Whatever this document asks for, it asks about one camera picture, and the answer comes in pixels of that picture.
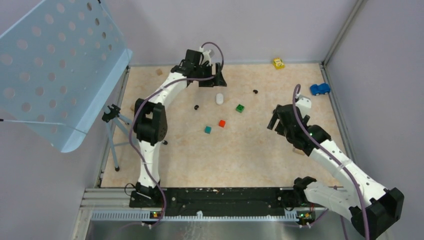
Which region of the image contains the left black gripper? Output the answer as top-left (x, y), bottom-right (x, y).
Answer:
top-left (193, 62), bottom-right (227, 87)

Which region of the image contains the white earbud charging case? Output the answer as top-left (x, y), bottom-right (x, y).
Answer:
top-left (215, 93), bottom-right (225, 105)

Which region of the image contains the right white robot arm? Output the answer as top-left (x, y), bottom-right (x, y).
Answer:
top-left (267, 104), bottom-right (405, 240)

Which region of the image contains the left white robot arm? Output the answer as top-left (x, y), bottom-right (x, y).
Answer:
top-left (129, 48), bottom-right (227, 208)

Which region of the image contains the green lego brick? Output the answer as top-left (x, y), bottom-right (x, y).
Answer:
top-left (235, 104), bottom-right (245, 113)

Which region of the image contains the wooden cylinder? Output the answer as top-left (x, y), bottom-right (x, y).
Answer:
top-left (292, 148), bottom-right (305, 156)

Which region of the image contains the orange cube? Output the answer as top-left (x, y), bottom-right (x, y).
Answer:
top-left (218, 120), bottom-right (226, 128)

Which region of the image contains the teal cube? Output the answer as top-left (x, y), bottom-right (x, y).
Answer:
top-left (204, 126), bottom-right (212, 134)

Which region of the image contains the small wooden cube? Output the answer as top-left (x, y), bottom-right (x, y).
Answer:
top-left (156, 68), bottom-right (163, 76)

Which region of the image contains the yellow toy car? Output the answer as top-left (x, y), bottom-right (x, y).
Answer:
top-left (272, 57), bottom-right (285, 70)

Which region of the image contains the blue toy car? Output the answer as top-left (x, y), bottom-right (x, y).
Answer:
top-left (309, 83), bottom-right (331, 96)

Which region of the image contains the blue tripod stand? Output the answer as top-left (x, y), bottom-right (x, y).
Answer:
top-left (101, 103), bottom-right (168, 172)

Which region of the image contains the blue perforated metal panel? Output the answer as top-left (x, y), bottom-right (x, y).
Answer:
top-left (0, 0), bottom-right (133, 153)

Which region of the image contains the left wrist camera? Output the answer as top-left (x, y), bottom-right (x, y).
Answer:
top-left (199, 47), bottom-right (215, 65)

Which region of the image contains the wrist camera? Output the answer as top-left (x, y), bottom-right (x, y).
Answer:
top-left (199, 47), bottom-right (215, 65)
top-left (295, 95), bottom-right (312, 117)

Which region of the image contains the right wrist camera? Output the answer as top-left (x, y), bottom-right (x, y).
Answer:
top-left (295, 95), bottom-right (312, 117)

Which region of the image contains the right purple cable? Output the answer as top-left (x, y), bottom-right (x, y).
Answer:
top-left (292, 84), bottom-right (371, 240)

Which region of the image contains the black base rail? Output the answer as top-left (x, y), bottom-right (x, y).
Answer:
top-left (129, 187), bottom-right (314, 217)

